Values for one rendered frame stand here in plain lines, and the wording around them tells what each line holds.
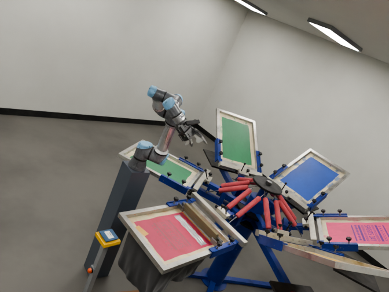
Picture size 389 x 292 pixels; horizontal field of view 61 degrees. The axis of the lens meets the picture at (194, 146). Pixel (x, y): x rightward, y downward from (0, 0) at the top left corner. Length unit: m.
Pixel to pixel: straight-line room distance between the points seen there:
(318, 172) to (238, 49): 4.30
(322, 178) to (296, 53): 3.44
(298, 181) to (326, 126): 2.62
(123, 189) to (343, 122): 4.64
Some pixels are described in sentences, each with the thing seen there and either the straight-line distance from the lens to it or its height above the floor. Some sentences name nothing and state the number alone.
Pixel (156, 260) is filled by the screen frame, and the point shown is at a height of 0.99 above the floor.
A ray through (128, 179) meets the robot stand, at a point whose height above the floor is 1.12.
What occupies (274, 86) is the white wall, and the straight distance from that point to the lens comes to 7.14.
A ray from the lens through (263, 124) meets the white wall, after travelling 7.16.
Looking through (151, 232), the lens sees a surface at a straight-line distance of 2.55.
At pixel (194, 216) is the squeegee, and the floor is 1.03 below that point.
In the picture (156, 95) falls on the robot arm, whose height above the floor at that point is 1.95.
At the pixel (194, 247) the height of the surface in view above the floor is 0.96.
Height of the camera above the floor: 2.48
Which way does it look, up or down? 20 degrees down
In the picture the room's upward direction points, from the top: 24 degrees clockwise
